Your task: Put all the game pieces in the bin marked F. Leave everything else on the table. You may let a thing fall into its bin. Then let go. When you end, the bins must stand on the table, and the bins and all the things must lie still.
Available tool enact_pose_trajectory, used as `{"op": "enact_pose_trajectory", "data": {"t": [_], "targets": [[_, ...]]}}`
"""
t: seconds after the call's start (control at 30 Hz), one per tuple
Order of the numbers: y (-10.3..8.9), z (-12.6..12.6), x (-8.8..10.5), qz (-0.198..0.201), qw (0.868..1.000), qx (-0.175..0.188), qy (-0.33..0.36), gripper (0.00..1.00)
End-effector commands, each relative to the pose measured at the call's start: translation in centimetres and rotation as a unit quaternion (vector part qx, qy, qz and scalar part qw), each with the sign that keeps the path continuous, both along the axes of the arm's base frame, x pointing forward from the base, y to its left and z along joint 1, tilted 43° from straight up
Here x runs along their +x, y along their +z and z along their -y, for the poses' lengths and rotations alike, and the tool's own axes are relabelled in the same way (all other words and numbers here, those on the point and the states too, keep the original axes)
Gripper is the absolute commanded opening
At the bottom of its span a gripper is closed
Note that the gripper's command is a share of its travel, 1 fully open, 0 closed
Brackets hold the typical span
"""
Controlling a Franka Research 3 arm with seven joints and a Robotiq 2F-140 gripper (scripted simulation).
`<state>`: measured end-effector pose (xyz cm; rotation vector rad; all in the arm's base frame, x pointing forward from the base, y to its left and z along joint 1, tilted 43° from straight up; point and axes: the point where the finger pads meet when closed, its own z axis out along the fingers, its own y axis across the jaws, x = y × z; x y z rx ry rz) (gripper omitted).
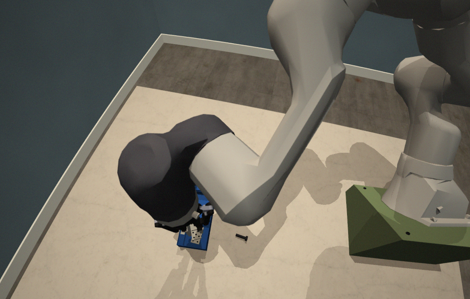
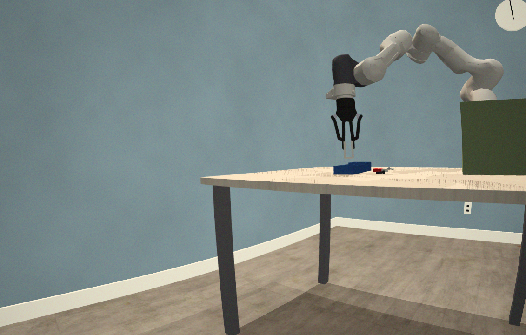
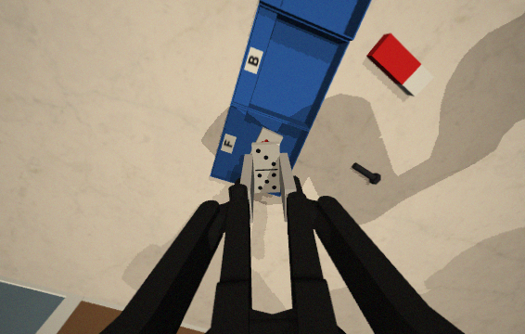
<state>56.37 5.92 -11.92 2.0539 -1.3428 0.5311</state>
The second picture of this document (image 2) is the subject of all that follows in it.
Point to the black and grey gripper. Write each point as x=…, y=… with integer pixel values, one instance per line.
x=346, y=112

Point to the blue bin rack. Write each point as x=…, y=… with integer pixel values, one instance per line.
x=352, y=168

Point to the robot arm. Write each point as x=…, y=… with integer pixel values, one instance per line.
x=348, y=73

